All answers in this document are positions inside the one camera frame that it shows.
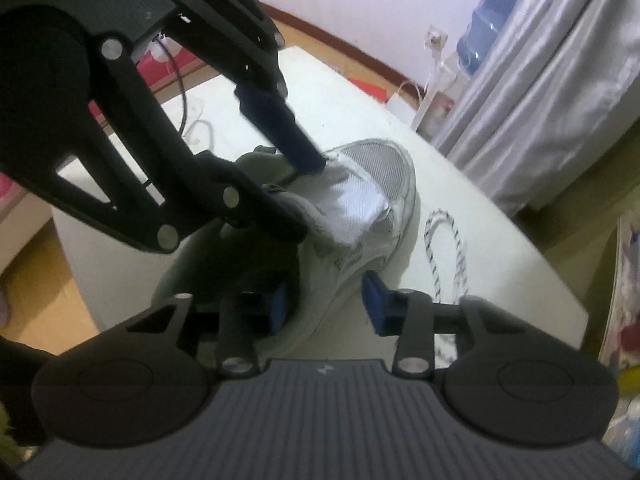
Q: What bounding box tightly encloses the white wall socket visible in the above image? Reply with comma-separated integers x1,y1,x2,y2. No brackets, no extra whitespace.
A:
424,25,448,53

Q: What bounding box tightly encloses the grey curtain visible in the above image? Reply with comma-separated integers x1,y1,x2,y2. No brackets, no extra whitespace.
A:
433,0,639,216

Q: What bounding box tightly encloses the white mint sneaker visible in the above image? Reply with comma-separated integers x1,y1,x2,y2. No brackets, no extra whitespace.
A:
150,138,418,356

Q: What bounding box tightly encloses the red gift box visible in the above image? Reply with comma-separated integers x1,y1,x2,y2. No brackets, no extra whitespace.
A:
348,77,388,104

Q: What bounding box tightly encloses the black cable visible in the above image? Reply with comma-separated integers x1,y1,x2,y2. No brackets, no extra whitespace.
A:
159,34,216,156

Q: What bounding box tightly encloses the white paper bag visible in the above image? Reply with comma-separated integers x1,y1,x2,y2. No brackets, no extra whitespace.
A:
385,79,423,125

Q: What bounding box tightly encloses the blue water bottle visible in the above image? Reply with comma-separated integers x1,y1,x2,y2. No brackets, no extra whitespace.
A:
457,0,518,77

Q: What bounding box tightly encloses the white water dispenser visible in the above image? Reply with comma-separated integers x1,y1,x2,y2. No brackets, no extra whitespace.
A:
410,52,470,141

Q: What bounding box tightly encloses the white black speckled shoelace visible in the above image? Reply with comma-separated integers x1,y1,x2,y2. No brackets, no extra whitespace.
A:
423,209,469,302

